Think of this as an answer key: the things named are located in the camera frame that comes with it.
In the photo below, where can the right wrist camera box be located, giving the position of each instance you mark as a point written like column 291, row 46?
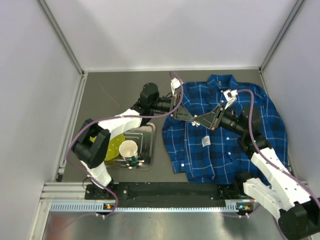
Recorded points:
column 230, row 96

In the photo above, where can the blue plaid shirt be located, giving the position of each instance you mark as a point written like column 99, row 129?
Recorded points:
column 218, row 156

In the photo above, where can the white paper cup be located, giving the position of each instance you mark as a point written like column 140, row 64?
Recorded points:
column 129, row 150

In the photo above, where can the green dotted plate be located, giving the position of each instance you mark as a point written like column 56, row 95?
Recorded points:
column 113, row 147

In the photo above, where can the white slotted cable duct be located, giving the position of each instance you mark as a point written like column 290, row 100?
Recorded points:
column 228, row 206

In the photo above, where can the silver metal tray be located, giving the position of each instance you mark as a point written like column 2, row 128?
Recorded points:
column 144, row 137

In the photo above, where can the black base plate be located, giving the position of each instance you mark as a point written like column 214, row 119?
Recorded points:
column 131, row 190

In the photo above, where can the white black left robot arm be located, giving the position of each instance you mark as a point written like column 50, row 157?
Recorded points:
column 91, row 146

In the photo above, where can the aluminium front frame rail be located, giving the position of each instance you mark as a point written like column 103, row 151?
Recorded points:
column 77, row 191

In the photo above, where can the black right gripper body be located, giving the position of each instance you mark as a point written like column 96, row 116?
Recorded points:
column 217, row 117

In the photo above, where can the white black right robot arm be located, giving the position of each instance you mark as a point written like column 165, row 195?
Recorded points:
column 291, row 205

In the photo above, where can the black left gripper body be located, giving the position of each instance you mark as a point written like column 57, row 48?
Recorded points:
column 175, row 105

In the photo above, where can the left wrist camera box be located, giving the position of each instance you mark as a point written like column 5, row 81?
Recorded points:
column 175, row 84

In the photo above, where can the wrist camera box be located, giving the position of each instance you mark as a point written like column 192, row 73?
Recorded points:
column 175, row 84
column 230, row 96

